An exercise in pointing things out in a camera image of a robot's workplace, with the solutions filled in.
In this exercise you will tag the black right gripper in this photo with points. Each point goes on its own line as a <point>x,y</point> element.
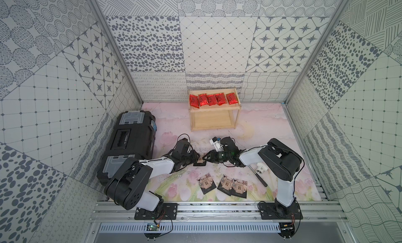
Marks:
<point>212,155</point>

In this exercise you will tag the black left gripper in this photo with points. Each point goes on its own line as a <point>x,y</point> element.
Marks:
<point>191,156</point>

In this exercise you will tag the black tea bag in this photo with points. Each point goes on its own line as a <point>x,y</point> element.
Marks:
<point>206,183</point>
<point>239,188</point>
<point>225,185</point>
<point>200,163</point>

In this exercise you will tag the red tea bag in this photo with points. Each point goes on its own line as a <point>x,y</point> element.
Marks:
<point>203,99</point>
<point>221,98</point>
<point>232,98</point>
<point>194,101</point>
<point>212,100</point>

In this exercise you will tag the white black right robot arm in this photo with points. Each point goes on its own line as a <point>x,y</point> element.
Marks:
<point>275,156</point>

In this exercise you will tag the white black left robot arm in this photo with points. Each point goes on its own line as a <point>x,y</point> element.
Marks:
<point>127,186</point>

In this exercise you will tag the light wooden two-tier shelf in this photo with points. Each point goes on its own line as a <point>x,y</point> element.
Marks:
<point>216,116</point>

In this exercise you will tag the black plastic toolbox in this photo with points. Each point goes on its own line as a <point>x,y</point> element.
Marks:
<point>133,136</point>

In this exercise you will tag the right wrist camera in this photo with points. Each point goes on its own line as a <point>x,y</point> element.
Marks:
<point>215,141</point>

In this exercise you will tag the black handled claw hammer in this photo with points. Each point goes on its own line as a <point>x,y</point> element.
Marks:
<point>259,177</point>

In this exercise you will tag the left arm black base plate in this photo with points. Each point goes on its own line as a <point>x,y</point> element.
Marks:
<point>165,211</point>

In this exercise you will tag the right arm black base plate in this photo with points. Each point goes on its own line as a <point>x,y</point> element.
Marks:
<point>277,211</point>

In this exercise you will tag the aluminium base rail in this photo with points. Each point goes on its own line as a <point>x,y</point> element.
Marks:
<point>312,211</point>

